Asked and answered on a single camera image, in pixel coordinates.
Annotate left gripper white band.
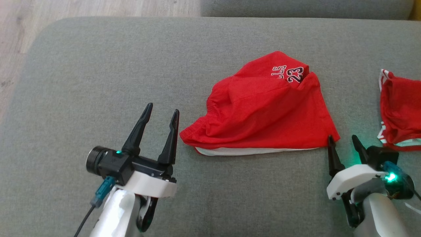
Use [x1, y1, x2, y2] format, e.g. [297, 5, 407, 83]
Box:
[122, 103, 180, 198]

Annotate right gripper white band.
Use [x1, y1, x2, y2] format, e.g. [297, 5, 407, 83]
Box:
[327, 135, 387, 200]

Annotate red jersey with white trim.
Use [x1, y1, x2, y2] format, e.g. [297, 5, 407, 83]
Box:
[377, 69, 421, 152]

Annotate red Bulls 23 shorts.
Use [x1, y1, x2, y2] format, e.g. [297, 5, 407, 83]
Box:
[179, 51, 341, 156]

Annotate grey sofa seat cushion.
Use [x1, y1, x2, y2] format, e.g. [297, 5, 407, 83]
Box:
[0, 16, 421, 237]

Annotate grey sofa back cushion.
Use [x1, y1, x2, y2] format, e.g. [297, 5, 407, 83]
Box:
[201, 0, 414, 20]

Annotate yellow object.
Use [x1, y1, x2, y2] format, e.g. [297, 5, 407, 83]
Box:
[409, 0, 421, 21]

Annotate black cable with teal plug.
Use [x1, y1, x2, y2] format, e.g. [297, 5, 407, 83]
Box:
[404, 184, 421, 215]
[74, 176, 116, 237]

